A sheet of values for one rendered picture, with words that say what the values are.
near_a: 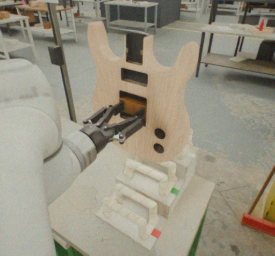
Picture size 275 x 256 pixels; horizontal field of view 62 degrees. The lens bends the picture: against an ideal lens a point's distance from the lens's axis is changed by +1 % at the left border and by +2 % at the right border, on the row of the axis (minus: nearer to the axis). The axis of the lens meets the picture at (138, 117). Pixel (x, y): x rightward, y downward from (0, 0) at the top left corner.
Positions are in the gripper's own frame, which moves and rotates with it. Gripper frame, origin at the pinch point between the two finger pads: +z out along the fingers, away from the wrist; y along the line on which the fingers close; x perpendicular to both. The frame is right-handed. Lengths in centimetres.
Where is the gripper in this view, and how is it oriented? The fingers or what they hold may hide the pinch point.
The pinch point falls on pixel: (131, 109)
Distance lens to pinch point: 69.7
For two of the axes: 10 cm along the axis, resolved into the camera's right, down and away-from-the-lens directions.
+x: 0.0, -8.4, -5.4
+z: 5.4, -4.5, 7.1
